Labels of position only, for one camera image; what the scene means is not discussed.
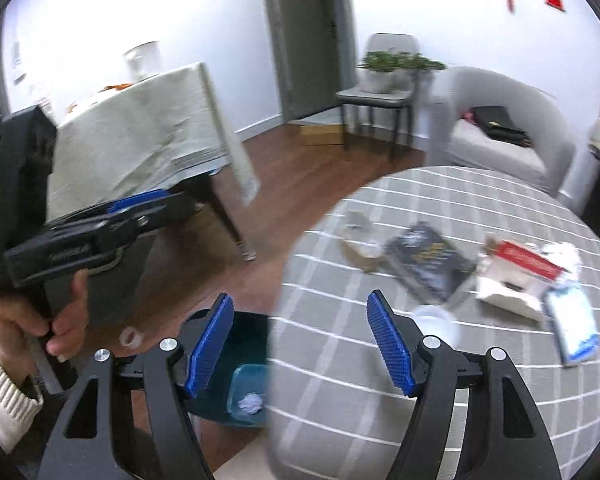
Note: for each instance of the small pink cloth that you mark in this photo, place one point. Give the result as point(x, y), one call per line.
point(467, 116)

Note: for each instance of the black packet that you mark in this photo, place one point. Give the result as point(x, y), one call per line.
point(425, 260)

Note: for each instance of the grey door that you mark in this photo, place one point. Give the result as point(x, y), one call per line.
point(305, 60)

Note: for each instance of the grey armchair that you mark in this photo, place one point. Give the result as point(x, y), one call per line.
point(495, 160)

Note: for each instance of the crumpled silvery white wrapper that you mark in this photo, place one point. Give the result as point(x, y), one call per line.
point(565, 257)

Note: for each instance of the clear plastic wrapper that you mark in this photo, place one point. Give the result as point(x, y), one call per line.
point(360, 240)

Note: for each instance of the grey checked tablecloth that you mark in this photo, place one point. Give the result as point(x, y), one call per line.
point(330, 410)

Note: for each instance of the red and white paper box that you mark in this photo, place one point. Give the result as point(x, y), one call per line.
point(515, 275)

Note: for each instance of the white round lid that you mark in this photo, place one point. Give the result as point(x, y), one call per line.
point(437, 324)

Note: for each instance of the potted green plant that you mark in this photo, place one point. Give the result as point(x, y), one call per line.
point(385, 77)

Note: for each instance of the dark wooden dining table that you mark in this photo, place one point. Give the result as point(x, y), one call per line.
point(225, 210)

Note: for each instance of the person's left hand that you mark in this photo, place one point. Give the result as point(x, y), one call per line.
point(70, 310)

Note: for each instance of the clear table leg cup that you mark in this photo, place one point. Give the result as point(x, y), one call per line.
point(248, 253)

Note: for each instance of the grey chair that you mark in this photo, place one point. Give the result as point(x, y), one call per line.
point(375, 96)

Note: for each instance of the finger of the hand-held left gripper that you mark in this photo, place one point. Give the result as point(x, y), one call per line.
point(155, 216)
point(135, 201)

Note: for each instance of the dark teal trash bin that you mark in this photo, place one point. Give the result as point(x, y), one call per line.
point(245, 340)

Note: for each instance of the black bag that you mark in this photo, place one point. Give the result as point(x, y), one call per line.
point(500, 127)

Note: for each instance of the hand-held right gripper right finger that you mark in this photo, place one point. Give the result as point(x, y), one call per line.
point(389, 345)

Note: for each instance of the person's left forearm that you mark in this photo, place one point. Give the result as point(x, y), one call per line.
point(0, 400)

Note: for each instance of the white paper ball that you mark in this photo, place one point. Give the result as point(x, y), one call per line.
point(250, 403)

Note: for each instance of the blue and white packet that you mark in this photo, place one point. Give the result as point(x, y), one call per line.
point(575, 325)

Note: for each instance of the cardboard box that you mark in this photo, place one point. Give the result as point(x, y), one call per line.
point(322, 135)

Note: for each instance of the beige dining tablecloth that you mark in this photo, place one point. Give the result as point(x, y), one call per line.
point(130, 125)

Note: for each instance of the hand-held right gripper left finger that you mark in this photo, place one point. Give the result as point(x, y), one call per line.
point(211, 345)

